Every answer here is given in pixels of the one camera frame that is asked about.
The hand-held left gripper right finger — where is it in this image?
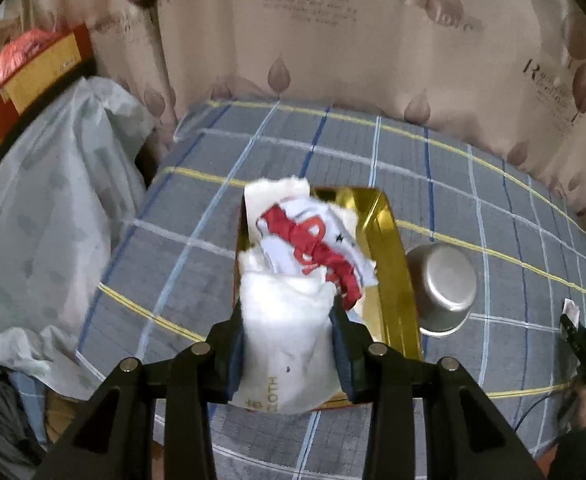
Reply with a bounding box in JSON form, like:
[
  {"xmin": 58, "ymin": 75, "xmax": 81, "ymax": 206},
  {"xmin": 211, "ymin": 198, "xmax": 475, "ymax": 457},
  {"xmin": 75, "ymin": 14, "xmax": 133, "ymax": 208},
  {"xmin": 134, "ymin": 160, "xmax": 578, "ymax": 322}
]
[{"xmin": 329, "ymin": 304, "xmax": 544, "ymax": 480}]

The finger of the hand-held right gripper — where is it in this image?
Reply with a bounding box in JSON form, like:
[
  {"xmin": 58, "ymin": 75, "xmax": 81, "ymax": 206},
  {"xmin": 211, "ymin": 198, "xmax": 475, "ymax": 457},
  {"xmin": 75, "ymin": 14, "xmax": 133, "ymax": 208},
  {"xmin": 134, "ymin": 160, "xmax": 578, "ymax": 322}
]
[{"xmin": 559, "ymin": 312, "xmax": 581, "ymax": 356}]

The steel bowl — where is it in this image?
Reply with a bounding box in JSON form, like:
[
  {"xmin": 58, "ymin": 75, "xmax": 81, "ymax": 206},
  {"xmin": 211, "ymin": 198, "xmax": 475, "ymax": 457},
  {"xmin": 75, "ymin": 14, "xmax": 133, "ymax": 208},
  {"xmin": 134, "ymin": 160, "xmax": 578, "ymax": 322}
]
[{"xmin": 405, "ymin": 242, "xmax": 478, "ymax": 337}]

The white fleece roll yellow inside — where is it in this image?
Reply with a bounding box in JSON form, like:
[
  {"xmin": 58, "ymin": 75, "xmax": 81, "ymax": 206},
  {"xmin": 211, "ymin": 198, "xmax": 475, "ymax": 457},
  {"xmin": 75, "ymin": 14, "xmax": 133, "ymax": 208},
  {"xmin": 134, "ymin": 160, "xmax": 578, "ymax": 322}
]
[{"xmin": 237, "ymin": 252, "xmax": 346, "ymax": 415}]

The beige leaf print curtain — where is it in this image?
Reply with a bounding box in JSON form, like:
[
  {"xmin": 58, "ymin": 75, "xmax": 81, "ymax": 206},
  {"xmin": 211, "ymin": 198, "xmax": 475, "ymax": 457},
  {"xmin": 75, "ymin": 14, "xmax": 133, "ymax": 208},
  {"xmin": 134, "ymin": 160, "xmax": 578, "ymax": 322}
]
[{"xmin": 3, "ymin": 0, "xmax": 586, "ymax": 256}]

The pink plastic bag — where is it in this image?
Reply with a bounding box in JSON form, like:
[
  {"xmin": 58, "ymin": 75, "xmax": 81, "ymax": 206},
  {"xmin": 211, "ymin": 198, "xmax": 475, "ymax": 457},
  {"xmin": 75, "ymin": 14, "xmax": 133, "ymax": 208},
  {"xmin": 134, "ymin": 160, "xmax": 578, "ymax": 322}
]
[{"xmin": 0, "ymin": 30, "xmax": 54, "ymax": 86}]

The small white cloth piece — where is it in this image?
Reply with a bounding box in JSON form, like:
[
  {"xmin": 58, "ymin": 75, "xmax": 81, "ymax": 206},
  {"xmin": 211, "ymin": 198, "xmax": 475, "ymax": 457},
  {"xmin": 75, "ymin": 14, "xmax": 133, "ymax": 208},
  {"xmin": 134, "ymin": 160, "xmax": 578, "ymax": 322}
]
[{"xmin": 562, "ymin": 298, "xmax": 581, "ymax": 328}]

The yellow cardboard box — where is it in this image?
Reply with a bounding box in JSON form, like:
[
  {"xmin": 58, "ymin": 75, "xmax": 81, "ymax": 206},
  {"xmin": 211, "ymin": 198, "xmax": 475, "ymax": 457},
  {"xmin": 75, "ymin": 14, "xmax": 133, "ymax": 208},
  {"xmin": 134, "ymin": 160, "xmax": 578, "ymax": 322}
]
[{"xmin": 0, "ymin": 25, "xmax": 94, "ymax": 116}]

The person's right forearm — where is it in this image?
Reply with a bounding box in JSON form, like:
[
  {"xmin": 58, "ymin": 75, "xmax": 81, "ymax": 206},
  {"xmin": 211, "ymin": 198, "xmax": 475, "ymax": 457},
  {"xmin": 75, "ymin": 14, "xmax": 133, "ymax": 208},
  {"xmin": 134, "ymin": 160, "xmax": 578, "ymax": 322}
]
[{"xmin": 548, "ymin": 385, "xmax": 586, "ymax": 480}]

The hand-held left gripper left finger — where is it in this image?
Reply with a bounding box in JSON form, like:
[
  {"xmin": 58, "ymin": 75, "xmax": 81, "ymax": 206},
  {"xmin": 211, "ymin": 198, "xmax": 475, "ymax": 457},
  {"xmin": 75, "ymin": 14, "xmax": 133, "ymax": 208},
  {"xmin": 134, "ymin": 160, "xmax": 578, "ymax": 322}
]
[{"xmin": 33, "ymin": 306, "xmax": 248, "ymax": 480}]

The pale plastic cover sheet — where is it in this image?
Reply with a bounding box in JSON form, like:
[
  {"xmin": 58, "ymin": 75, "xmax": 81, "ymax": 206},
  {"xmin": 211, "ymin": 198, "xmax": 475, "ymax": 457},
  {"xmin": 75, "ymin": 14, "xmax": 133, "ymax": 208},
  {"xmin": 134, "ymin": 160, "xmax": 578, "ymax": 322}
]
[{"xmin": 0, "ymin": 76, "xmax": 156, "ymax": 391}]

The gold tin box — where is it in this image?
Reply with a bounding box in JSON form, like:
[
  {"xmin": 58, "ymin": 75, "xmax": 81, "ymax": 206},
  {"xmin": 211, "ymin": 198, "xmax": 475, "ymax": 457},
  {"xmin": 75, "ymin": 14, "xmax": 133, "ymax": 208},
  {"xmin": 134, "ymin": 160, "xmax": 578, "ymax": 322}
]
[{"xmin": 233, "ymin": 185, "xmax": 424, "ymax": 411}]

